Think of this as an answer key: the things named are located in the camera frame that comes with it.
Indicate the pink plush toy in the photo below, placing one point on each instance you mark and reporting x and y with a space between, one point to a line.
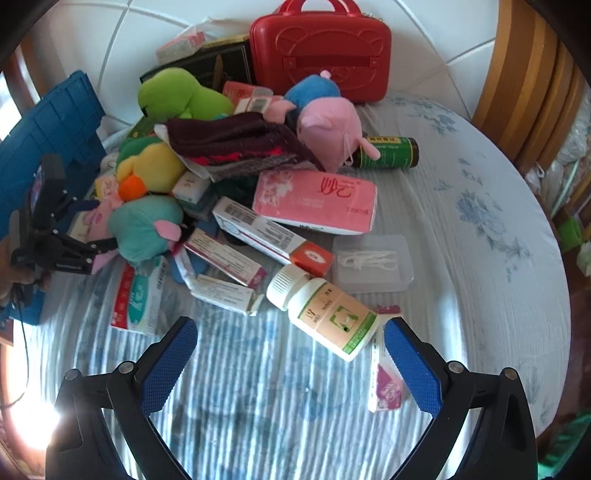
104 210

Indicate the dark maroon cloth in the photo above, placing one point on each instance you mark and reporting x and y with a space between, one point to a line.
231 134

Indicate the large pink tissue pack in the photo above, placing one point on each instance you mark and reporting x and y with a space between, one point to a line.
314 198

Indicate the green plastic object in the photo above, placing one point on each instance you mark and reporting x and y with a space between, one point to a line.
570 235

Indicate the person's left hand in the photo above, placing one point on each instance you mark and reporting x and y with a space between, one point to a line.
7 277

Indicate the wooden headboard post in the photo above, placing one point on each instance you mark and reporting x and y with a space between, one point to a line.
521 83
25 74

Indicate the pink white tissue pack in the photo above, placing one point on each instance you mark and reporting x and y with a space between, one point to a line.
178 46

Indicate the red toy suitcase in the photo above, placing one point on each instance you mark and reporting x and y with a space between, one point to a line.
318 50

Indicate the small open white box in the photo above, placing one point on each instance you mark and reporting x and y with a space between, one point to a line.
221 293

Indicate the green frog plush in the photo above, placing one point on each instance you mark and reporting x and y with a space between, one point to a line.
171 94

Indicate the red green toothpaste box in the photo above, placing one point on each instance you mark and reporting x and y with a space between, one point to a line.
138 300

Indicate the white medicine bottle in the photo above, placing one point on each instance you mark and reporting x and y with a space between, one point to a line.
323 314

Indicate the black gift box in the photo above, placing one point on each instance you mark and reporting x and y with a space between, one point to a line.
203 64

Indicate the slim pink white box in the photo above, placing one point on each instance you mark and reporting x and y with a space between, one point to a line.
385 387

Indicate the small white pink box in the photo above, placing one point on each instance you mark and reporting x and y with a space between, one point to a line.
258 104

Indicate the long white red box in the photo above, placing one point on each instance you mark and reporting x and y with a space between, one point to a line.
263 233

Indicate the teal pig plush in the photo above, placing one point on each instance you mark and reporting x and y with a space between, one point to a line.
138 226

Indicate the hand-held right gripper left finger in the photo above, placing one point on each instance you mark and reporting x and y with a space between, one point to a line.
168 364

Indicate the pink red box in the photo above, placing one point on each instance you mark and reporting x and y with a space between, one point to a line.
238 88

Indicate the pink pig plush blue body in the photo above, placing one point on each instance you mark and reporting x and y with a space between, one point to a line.
328 124

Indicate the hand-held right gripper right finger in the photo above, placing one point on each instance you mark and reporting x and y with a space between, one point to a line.
411 369

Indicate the small yellow packet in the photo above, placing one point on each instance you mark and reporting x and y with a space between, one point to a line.
106 187

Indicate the green bottle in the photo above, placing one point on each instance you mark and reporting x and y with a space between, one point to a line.
392 152

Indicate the pink white medicine box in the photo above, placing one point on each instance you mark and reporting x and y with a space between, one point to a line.
221 256

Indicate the white padded headboard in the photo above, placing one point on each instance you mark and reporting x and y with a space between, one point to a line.
438 27

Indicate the clear plastic box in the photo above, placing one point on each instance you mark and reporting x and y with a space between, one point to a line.
374 263

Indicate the blue plastic crate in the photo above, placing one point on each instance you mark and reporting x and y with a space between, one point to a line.
60 120

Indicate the yellow green duck plush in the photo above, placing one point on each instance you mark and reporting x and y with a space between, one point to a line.
152 166

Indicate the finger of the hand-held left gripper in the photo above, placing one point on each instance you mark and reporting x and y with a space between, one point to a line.
76 201
87 247

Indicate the small white tissue packet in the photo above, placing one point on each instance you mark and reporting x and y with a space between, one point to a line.
191 187

